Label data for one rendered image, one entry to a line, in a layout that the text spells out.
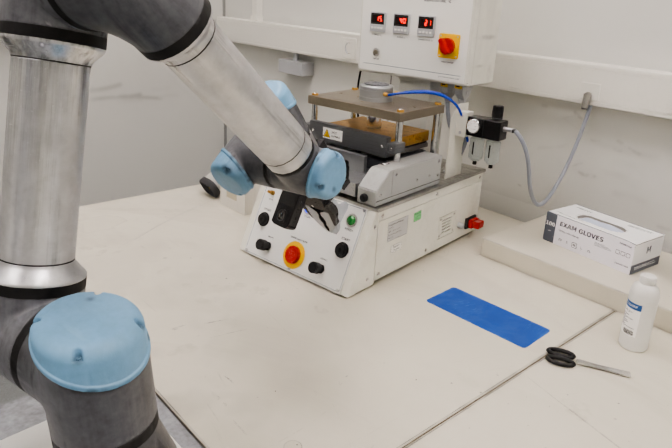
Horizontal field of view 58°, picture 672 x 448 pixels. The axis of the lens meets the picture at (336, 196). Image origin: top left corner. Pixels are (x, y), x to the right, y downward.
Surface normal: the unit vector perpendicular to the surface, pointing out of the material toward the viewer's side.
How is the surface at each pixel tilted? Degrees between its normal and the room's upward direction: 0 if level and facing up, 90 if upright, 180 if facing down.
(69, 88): 87
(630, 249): 84
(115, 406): 89
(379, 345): 0
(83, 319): 6
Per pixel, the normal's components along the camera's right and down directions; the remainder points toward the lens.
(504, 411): 0.05, -0.94
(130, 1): 0.24, 0.48
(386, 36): -0.65, 0.22
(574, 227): -0.82, 0.10
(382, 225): 0.75, 0.25
